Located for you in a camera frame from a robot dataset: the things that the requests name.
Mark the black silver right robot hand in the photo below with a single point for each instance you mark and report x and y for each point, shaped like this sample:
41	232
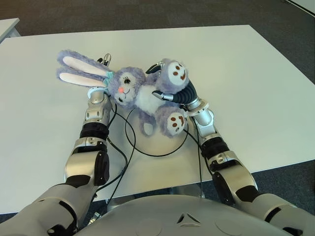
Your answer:
185	94

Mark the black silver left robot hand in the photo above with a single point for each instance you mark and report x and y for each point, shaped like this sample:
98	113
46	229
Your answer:
107	59

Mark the purple plush bunny doll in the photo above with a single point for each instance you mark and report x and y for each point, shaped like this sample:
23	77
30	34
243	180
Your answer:
145	98

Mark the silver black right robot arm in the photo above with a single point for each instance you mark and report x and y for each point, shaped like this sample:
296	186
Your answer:
236	172

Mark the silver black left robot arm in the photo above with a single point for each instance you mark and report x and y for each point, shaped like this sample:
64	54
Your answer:
78	167

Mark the white plate with black rim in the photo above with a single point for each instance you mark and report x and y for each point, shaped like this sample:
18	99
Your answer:
157	143

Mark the grey side table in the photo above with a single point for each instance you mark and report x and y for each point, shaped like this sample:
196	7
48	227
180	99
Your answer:
7	28

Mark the grey robot torso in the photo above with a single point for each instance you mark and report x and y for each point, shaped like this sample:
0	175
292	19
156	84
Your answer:
184	216

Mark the white furniture edge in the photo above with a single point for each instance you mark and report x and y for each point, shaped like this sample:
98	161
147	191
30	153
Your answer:
304	4

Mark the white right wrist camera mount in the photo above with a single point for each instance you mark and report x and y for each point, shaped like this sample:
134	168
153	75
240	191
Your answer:
201	108

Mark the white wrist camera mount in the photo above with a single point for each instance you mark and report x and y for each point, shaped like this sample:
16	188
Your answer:
201	108
92	90

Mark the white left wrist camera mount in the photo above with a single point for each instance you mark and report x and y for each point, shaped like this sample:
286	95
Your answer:
92	90

